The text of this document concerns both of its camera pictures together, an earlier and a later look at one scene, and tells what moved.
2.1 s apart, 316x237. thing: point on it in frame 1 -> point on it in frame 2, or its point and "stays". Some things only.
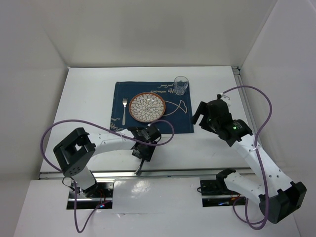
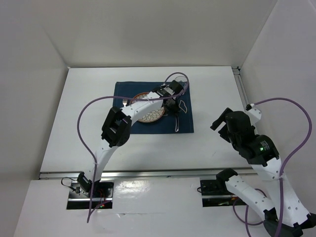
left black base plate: (91, 197) stays
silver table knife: (138, 172) -> (177, 124)
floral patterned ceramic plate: (147, 107) stays
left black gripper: (146, 155) -> (171, 112)
